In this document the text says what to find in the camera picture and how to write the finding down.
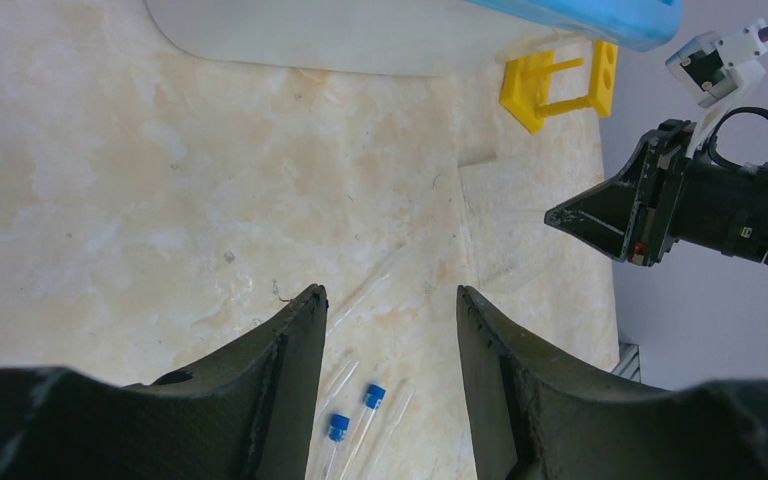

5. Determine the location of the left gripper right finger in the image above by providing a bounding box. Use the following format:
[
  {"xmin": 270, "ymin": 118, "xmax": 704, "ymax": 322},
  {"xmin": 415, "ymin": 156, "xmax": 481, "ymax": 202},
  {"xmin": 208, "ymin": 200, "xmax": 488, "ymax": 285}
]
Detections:
[{"xmin": 457, "ymin": 286, "xmax": 768, "ymax": 479}]

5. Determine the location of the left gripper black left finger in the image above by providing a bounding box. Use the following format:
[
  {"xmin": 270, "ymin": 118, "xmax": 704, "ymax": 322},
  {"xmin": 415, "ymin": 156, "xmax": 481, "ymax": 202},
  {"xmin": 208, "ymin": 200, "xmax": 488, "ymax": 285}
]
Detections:
[{"xmin": 0, "ymin": 284, "xmax": 328, "ymax": 479}]

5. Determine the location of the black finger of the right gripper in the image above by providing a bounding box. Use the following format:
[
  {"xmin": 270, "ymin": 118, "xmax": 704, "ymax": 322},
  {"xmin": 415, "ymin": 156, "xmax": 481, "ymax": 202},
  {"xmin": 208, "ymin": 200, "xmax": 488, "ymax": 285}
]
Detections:
[{"xmin": 544, "ymin": 129, "xmax": 683, "ymax": 267}]

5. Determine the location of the clear plastic tube rack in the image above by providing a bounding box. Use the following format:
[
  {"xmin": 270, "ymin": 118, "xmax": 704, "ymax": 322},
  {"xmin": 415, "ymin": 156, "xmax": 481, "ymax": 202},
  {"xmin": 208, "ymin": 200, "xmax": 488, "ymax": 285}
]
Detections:
[{"xmin": 457, "ymin": 154, "xmax": 611, "ymax": 294}]

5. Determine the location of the blue plastic bin lid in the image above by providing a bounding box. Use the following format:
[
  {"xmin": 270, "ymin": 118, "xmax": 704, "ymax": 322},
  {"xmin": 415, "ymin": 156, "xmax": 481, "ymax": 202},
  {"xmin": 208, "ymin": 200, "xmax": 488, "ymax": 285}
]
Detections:
[{"xmin": 474, "ymin": 0, "xmax": 684, "ymax": 52}]

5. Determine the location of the white plastic storage bin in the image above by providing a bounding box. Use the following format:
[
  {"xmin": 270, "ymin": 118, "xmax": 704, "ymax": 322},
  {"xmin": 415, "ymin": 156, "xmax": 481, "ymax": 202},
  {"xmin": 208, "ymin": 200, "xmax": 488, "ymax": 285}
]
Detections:
[{"xmin": 147, "ymin": 0, "xmax": 563, "ymax": 76}]

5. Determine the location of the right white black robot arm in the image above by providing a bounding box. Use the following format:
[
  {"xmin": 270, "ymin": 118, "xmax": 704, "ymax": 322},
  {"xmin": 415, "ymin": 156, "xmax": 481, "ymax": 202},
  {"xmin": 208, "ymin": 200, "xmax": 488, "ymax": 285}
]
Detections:
[{"xmin": 544, "ymin": 107, "xmax": 768, "ymax": 267}]

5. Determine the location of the yellow test tube rack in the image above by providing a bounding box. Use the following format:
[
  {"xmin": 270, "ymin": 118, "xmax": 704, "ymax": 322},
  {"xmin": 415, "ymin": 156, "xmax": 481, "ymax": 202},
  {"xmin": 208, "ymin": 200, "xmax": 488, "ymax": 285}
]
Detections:
[{"xmin": 499, "ymin": 40, "xmax": 619, "ymax": 134}]

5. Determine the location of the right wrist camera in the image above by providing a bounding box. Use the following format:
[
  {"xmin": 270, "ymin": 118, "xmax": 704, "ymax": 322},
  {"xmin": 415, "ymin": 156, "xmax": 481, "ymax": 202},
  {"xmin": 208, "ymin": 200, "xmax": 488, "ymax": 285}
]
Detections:
[{"xmin": 665, "ymin": 18, "xmax": 768, "ymax": 158}]

